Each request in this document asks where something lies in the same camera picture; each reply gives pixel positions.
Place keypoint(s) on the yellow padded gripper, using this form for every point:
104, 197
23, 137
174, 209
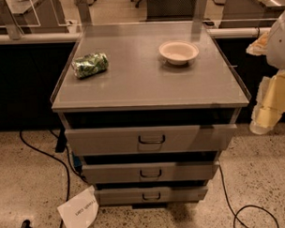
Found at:
280, 48

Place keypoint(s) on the grey drawer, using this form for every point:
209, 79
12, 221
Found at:
134, 196
150, 172
88, 142

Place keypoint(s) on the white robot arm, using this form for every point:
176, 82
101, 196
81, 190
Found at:
271, 93

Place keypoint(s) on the grey drawer cabinet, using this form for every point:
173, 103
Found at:
141, 89

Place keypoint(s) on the grey bottom drawer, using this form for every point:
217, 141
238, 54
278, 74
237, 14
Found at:
134, 196

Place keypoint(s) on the grey top drawer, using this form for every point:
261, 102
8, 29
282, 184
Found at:
88, 142

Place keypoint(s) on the white paper bowl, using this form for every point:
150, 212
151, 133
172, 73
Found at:
178, 52

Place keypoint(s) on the crushed green soda can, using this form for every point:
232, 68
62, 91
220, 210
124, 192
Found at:
89, 65

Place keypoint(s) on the white paper sign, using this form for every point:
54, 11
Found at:
81, 210

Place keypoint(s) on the clear acrylic barrier panel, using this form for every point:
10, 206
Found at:
45, 16

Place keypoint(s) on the white horizontal rail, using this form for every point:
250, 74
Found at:
251, 32

